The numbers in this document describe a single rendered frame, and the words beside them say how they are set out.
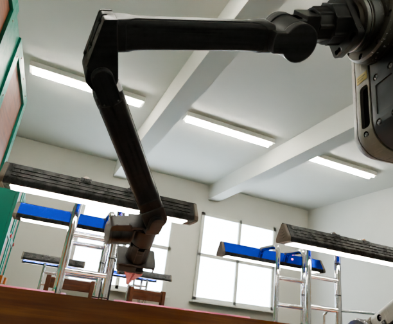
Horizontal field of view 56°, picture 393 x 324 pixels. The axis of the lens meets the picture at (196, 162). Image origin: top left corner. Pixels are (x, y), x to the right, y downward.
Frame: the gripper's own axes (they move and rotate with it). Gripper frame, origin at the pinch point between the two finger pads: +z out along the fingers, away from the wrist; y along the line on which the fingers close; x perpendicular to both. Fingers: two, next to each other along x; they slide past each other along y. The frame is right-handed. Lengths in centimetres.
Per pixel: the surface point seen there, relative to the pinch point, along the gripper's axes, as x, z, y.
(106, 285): -16.3, 20.8, 2.1
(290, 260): -62, 35, -96
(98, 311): 20.0, -11.3, 8.8
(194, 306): -338, 399, -210
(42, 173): -27.1, -10.7, 29.6
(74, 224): -29.9, 9.0, 16.9
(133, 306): 18.6, -12.3, 1.6
